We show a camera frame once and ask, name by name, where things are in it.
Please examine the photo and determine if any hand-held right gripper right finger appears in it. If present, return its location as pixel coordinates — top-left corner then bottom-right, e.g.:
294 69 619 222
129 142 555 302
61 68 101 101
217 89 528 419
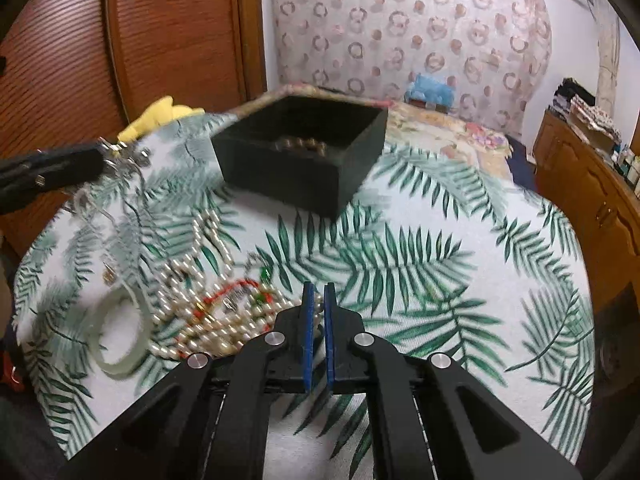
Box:
324 282 583 480

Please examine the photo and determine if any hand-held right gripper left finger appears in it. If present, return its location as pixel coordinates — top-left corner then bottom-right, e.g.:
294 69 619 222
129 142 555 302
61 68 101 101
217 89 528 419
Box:
57 282 317 480

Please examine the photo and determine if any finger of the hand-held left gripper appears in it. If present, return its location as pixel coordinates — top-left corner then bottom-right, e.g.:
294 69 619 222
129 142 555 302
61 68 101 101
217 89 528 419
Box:
0 142 106 181
0 162 104 213

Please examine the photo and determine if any silver chain necklace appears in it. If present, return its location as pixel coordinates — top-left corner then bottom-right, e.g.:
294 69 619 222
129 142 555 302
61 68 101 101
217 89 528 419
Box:
67 139 153 281

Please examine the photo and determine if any pearl necklace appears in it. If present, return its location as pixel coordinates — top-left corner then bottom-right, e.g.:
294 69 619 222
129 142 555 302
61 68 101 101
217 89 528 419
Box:
150 207 281 361

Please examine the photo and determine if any red bead bracelet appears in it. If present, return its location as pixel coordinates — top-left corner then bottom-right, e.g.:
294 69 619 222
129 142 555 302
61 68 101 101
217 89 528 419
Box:
192 274 275 322

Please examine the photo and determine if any black jewelry box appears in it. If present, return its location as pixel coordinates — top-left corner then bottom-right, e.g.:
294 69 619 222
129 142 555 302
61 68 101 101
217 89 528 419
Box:
211 94 389 218

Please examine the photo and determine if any pale green jade bangle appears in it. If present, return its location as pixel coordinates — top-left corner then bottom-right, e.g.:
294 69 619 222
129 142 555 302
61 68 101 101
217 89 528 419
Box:
95 285 154 376

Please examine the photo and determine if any yellow plush toy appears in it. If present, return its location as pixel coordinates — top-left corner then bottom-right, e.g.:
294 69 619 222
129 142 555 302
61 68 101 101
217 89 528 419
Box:
116 96 206 143

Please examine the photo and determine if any green leaf print cloth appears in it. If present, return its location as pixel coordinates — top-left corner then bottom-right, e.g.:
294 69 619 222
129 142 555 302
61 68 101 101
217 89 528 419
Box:
12 105 596 466

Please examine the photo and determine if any wooden louvered wardrobe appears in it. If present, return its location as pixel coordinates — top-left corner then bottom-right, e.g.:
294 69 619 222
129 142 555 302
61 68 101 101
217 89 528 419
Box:
0 0 268 256

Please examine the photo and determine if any floral blanket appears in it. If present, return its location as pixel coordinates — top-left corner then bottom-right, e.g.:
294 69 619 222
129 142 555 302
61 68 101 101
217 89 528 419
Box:
265 82 513 161

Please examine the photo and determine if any brown cardboard box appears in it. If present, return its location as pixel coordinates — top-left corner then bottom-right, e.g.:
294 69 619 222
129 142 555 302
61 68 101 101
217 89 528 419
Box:
407 99 453 114

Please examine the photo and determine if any blue plush toy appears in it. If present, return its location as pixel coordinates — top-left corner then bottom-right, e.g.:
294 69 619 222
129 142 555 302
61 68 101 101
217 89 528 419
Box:
406 72 457 106

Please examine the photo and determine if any wooden cabinet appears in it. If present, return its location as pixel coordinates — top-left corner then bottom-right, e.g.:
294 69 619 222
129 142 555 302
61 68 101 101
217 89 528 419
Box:
532 110 640 321

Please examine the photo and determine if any stack of dark folded clothes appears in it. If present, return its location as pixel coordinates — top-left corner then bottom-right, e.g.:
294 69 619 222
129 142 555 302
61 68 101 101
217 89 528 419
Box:
549 77 596 117

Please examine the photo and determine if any row of toiletry bottles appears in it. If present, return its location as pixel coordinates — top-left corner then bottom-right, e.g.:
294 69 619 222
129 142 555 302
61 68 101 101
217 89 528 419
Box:
610 142 640 192

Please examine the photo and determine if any floral folded cloth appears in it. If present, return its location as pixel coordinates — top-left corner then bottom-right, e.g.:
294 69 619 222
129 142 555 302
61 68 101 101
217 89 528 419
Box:
570 94 623 143

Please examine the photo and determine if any white wrapped pipe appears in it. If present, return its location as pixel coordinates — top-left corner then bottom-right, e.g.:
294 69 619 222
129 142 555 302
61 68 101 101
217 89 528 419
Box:
595 0 622 116

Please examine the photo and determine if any brown bead bracelet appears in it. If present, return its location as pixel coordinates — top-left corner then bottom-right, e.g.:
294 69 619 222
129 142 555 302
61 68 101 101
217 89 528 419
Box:
272 136 328 157

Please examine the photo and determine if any pink ring pattern curtain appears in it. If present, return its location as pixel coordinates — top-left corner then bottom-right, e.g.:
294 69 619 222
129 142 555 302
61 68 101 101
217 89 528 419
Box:
272 0 553 137

